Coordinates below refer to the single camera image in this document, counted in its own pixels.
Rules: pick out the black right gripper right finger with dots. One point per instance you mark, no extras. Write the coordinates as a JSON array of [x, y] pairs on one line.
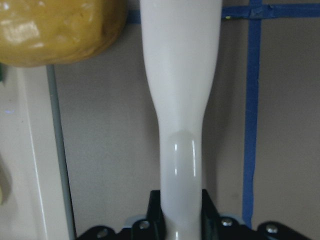
[[209, 218]]

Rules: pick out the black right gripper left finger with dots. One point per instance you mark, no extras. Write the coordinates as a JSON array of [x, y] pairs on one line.
[[155, 216]]

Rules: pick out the beige plastic dustpan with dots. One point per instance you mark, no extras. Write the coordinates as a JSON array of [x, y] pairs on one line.
[[36, 202]]

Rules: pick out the white hand brush black bristles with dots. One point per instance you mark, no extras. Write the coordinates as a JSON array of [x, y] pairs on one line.
[[180, 40]]

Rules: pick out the brown toy potato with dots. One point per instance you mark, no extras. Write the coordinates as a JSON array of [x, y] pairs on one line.
[[43, 32]]

